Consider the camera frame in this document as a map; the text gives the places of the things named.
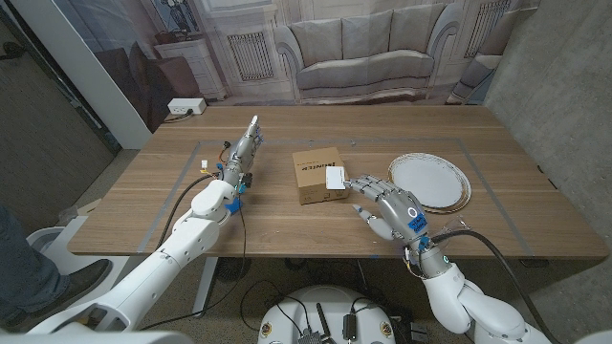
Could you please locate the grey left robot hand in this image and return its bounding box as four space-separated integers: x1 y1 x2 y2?
224 115 265 186

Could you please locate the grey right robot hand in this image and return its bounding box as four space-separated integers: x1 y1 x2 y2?
344 174 430 243

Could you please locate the white card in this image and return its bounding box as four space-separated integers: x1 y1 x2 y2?
325 165 347 191

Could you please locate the gold-rimmed white paper plate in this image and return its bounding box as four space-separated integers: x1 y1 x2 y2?
387 152 472 215

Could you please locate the brown cardboard box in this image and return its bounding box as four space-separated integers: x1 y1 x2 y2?
292 146 351 205

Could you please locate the clear plastic piece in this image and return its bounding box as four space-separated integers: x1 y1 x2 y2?
432 215 472 240

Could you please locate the white power strip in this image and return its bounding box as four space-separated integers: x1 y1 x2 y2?
166 97 208 116

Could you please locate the black floor fan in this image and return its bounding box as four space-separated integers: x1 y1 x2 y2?
214 256 252 283

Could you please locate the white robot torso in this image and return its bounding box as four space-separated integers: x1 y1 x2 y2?
256 285 397 344

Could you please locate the black adapter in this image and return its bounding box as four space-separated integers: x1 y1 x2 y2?
342 312 358 343

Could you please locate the black antenna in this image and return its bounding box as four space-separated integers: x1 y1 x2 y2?
315 303 334 343

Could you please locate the printed living room backdrop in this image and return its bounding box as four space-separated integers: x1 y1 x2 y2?
52 0 541 133

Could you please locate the dark shoe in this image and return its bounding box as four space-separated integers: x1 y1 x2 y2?
56 257 115 300

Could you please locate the person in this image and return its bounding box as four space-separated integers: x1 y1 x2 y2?
0 204 73 326

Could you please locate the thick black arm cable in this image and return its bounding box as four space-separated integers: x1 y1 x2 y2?
157 174 224 249
432 228 563 344

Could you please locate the thin black cable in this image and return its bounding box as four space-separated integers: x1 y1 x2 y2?
141 190 248 332

